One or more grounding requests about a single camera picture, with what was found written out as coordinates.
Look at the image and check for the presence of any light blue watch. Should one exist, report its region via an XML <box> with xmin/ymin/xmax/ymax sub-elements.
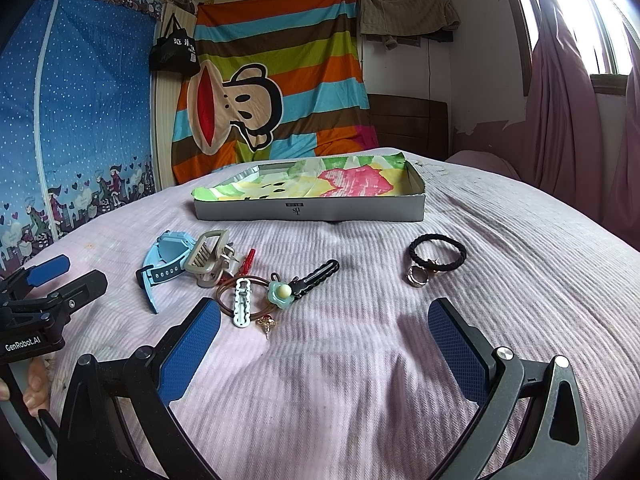
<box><xmin>136</xmin><ymin>231</ymin><xmax>195</xmax><ymax>314</ymax></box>

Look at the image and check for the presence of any beige hair claw clip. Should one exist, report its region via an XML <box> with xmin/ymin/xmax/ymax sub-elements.
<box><xmin>183</xmin><ymin>230</ymin><xmax>241</xmax><ymax>288</ymax></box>

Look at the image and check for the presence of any brown hair tie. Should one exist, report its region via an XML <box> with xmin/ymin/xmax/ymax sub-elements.
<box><xmin>214</xmin><ymin>275</ymin><xmax>276</xmax><ymax>320</ymax></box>

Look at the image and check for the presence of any black braided hair tie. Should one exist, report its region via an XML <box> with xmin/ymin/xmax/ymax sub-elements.
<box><xmin>406</xmin><ymin>232</ymin><xmax>469</xmax><ymax>276</ymax></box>

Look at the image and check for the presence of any small gold earring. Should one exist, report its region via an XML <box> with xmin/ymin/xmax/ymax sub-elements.
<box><xmin>256</xmin><ymin>314</ymin><xmax>277</xmax><ymax>338</ymax></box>

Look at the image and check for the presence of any silver ring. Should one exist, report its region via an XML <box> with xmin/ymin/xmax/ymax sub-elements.
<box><xmin>406</xmin><ymin>263</ymin><xmax>433</xmax><ymax>288</ymax></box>

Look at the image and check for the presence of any black clip with flower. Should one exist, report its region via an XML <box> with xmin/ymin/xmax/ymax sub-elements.
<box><xmin>267</xmin><ymin>259</ymin><xmax>340</xmax><ymax>310</ymax></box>

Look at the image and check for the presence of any person's left hand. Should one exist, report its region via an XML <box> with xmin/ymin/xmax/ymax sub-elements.
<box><xmin>23</xmin><ymin>356</ymin><xmax>50</xmax><ymax>417</ymax></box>

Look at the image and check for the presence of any blue fabric wardrobe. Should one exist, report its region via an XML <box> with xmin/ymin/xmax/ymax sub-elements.
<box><xmin>1</xmin><ymin>0</ymin><xmax>162</xmax><ymax>274</ymax></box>

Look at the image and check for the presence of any pink striped bed cover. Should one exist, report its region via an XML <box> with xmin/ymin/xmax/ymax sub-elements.
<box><xmin>19</xmin><ymin>146</ymin><xmax>640</xmax><ymax>480</ymax></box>

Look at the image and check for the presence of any black tote bag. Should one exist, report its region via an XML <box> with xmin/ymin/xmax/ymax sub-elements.
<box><xmin>149</xmin><ymin>14</ymin><xmax>200</xmax><ymax>78</ymax></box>

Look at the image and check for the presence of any pink pillow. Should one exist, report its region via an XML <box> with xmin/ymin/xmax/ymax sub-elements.
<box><xmin>447</xmin><ymin>150</ymin><xmax>521</xmax><ymax>181</ymax></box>

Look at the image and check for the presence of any pink curtain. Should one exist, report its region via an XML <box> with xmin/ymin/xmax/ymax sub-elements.
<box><xmin>521</xmin><ymin>0</ymin><xmax>639</xmax><ymax>248</ymax></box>

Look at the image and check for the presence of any colourful paper tray liner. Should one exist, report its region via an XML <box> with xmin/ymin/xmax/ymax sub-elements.
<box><xmin>192</xmin><ymin>154</ymin><xmax>411</xmax><ymax>203</ymax></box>

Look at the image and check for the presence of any grey cardboard tray box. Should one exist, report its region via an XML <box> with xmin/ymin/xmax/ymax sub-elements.
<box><xmin>193</xmin><ymin>159</ymin><xmax>425</xmax><ymax>222</ymax></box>

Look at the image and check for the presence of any striped monkey bed sheet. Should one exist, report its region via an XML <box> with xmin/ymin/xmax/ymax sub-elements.
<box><xmin>171</xmin><ymin>0</ymin><xmax>378</xmax><ymax>184</ymax></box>

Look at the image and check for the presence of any dark wooden headboard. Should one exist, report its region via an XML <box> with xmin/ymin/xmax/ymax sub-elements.
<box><xmin>368</xmin><ymin>93</ymin><xmax>450</xmax><ymax>160</ymax></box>

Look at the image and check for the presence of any window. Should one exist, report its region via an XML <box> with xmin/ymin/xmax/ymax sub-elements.
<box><xmin>520</xmin><ymin>0</ymin><xmax>639</xmax><ymax>75</ymax></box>

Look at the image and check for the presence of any olive hanging garment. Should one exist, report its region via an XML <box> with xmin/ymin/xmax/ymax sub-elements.
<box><xmin>359</xmin><ymin>0</ymin><xmax>461</xmax><ymax>50</ymax></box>

